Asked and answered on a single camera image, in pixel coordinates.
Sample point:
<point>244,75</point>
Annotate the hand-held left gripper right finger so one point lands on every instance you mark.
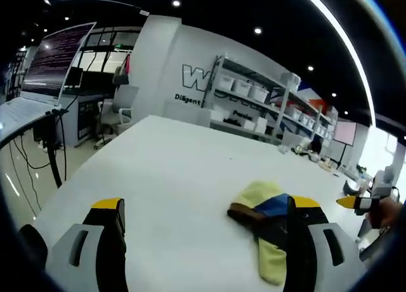
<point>320,273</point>

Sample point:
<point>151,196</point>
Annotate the grey office chair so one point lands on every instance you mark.
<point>119,111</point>

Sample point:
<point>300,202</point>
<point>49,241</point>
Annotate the person's right hand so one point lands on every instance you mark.
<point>388,212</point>

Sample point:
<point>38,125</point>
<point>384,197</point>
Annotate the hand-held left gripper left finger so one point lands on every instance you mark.
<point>79,266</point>

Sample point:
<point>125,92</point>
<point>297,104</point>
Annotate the row of white storage bins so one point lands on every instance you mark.
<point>250,90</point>

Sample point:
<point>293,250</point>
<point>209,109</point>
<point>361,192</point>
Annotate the white laptop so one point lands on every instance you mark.
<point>54,60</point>

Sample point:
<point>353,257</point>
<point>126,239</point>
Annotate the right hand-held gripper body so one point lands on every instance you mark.
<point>383,185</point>

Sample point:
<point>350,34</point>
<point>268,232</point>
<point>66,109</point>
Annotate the black monitor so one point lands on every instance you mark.
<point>73,77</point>

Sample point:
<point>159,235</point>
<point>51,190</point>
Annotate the grey metal shelf rack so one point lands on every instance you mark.
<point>279,101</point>

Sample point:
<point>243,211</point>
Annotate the yellow blue brown garment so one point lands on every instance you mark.
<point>268,263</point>

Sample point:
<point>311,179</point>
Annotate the pink display screen on stand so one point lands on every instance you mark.
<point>345,133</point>

